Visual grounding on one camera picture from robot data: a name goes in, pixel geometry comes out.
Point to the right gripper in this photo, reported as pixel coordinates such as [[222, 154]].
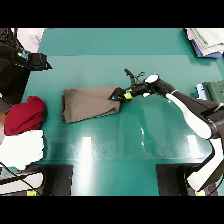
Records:
[[137, 90]]

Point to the brown garment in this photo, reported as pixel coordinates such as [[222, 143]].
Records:
[[87, 104]]

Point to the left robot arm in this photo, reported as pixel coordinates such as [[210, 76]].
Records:
[[57, 180]]

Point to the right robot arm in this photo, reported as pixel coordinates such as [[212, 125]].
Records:
[[196, 120]]

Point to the pale blue garment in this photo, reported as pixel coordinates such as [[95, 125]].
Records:
[[200, 91]]

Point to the dark green garment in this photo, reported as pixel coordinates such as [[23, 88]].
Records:
[[215, 91]]

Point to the heap of clothes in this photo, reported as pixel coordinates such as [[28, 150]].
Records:
[[209, 40]]

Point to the red garment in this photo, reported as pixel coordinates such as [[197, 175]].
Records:
[[25, 115]]

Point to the pale pink garment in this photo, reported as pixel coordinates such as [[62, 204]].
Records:
[[30, 38]]

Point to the white garment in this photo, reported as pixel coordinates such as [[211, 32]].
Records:
[[20, 148]]

